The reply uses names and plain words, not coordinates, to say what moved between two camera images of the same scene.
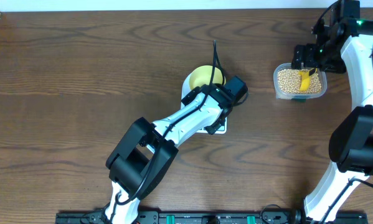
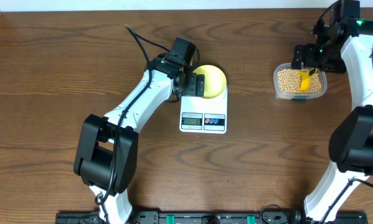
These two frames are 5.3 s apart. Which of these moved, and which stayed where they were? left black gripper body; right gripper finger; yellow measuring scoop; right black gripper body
Moved: left black gripper body
Stayed: yellow measuring scoop; right gripper finger; right black gripper body
